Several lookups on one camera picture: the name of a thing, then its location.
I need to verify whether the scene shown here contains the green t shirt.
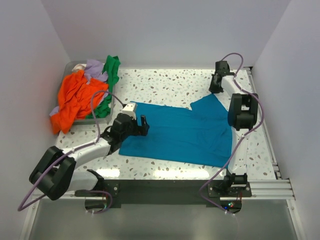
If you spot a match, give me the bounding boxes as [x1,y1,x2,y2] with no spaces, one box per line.
[94,55,121,118]

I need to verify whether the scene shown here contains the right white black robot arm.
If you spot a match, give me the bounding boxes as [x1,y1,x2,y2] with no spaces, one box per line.
[209,60,258,197]

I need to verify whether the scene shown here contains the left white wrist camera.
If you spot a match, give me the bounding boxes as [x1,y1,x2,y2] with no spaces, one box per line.
[122,102,138,120]

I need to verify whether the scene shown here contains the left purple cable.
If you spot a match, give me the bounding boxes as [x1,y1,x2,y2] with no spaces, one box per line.
[17,90,126,214]

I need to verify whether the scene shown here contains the blue t shirt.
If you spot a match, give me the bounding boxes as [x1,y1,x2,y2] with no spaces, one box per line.
[119,94,233,168]

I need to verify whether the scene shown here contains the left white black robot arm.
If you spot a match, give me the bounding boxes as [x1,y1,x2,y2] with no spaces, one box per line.
[29,113,150,201]

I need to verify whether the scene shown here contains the orange t shirt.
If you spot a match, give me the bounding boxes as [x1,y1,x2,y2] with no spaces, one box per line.
[50,70,109,134]

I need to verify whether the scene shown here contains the aluminium frame rail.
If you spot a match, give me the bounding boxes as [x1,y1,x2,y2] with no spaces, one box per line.
[31,178,296,201]

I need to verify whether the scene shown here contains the clear plastic bin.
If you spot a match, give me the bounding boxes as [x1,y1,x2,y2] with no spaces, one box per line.
[62,60,115,126]

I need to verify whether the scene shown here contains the pale pink t shirt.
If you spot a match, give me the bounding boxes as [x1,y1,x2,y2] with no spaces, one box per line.
[72,63,87,73]

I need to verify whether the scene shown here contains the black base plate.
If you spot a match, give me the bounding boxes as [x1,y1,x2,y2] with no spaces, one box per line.
[74,178,251,210]

